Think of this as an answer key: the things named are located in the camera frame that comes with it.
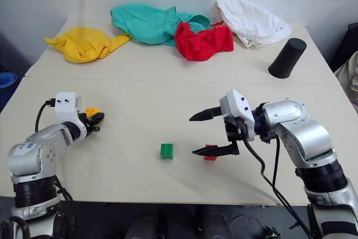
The beige fabric object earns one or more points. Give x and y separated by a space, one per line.
349 76

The black plastic cup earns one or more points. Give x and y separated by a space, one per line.
286 58

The yellow crumpled cloth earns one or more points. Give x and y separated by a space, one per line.
81 46

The red toy brick cube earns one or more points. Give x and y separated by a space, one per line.
210 158

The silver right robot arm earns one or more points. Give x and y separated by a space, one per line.
305 138

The green crumpled cloth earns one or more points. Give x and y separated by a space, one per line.
145 23

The blue round object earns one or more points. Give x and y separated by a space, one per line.
7 80

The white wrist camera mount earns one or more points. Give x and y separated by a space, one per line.
237 107
65 104

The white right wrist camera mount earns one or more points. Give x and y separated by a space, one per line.
237 107

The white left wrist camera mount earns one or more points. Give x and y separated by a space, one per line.
65 104

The red crumpled cloth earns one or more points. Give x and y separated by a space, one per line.
201 43

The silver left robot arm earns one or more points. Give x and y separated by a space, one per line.
36 152

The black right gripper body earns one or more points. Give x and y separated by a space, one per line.
234 131

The yellow toy brick cube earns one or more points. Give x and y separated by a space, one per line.
91 110

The black box-shaped object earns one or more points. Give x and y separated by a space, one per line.
345 46

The white crumpled cloth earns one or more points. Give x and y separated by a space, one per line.
251 22

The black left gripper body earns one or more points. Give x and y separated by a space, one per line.
84 121

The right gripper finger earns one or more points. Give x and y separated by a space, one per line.
215 151
208 114

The green toy brick cube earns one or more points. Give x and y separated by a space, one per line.
167 151

